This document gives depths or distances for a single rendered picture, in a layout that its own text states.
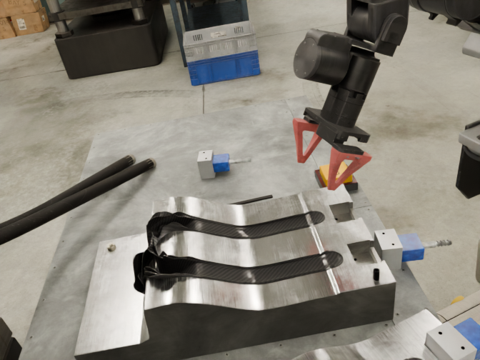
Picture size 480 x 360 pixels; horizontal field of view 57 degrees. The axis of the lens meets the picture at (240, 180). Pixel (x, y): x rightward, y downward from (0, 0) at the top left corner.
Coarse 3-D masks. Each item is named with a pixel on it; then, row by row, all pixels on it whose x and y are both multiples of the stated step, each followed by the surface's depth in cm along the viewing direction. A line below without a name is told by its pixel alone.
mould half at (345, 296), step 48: (336, 192) 85; (144, 240) 86; (192, 240) 74; (240, 240) 78; (288, 240) 77; (336, 240) 74; (96, 288) 78; (192, 288) 65; (240, 288) 68; (288, 288) 68; (336, 288) 66; (384, 288) 66; (96, 336) 69; (144, 336) 67; (192, 336) 67; (240, 336) 69; (288, 336) 70
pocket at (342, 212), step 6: (336, 204) 82; (342, 204) 83; (348, 204) 83; (336, 210) 83; (342, 210) 83; (348, 210) 84; (336, 216) 83; (342, 216) 83; (348, 216) 83; (354, 216) 81; (336, 222) 82
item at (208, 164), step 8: (200, 152) 112; (208, 152) 112; (200, 160) 109; (208, 160) 109; (216, 160) 111; (224, 160) 110; (232, 160) 111; (240, 160) 111; (248, 160) 111; (200, 168) 110; (208, 168) 110; (216, 168) 110; (224, 168) 110; (208, 176) 112
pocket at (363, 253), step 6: (348, 246) 74; (354, 246) 74; (360, 246) 74; (366, 246) 74; (372, 246) 74; (354, 252) 75; (360, 252) 75; (366, 252) 75; (372, 252) 73; (354, 258) 74; (360, 258) 74; (366, 258) 74; (372, 258) 74; (378, 258) 72; (360, 264) 73; (366, 264) 73
